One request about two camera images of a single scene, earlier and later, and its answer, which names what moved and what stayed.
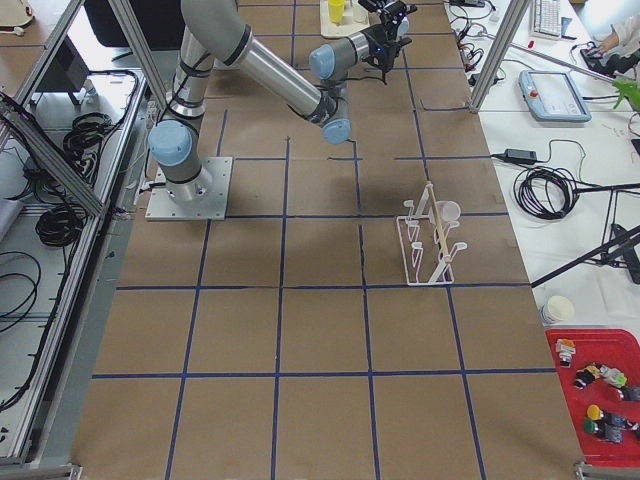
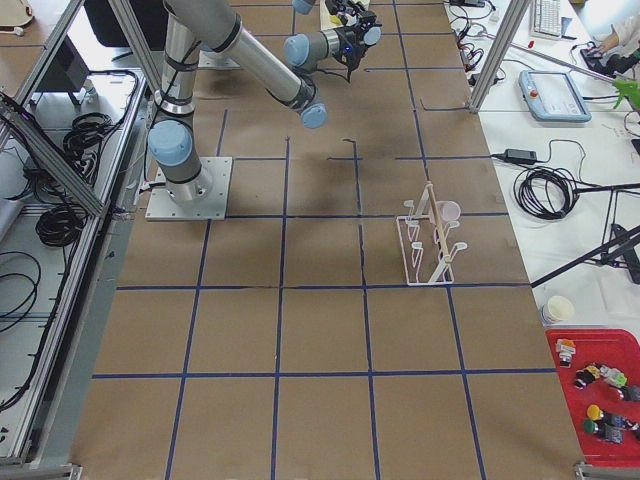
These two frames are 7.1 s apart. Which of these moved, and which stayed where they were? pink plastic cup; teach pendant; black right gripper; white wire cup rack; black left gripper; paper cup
Moved: black left gripper; black right gripper
Stayed: pink plastic cup; paper cup; white wire cup rack; teach pendant
